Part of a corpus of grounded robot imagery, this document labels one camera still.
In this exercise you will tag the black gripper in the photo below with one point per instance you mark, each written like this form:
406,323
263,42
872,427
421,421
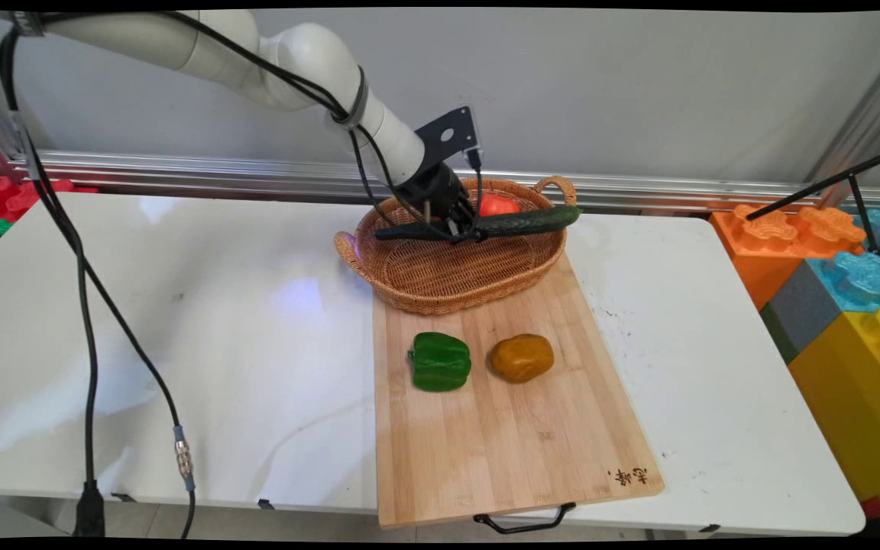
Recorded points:
436,191

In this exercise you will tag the dark green cucumber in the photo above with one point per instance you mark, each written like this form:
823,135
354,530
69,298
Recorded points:
532,221

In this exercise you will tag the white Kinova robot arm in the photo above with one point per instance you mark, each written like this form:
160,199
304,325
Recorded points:
257,53

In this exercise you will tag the woven wicker basket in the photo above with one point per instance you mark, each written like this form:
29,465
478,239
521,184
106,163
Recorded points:
455,267

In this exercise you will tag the orange-red tomato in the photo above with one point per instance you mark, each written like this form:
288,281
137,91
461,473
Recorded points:
497,204

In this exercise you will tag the green bell pepper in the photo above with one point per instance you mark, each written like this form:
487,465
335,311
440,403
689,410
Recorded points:
440,361

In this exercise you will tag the brown potato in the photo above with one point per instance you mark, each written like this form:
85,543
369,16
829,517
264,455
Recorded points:
522,357

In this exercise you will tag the bamboo cutting board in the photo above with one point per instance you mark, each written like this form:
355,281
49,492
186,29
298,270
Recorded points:
509,458

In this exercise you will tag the orange giant building block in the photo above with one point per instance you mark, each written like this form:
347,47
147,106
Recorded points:
772,244

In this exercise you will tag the grey giant building block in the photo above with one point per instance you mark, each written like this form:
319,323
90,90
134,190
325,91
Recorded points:
799,309

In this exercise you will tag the black tripod legs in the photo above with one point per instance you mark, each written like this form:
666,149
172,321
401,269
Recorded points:
829,183

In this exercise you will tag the blue giant building block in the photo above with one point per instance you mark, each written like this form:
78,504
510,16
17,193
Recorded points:
868,279

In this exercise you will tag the yellow giant building block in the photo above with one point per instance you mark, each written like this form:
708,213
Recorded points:
860,405

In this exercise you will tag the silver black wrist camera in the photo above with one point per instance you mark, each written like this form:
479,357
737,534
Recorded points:
448,136

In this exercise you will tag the aluminium rail along wall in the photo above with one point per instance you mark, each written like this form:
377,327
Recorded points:
638,191

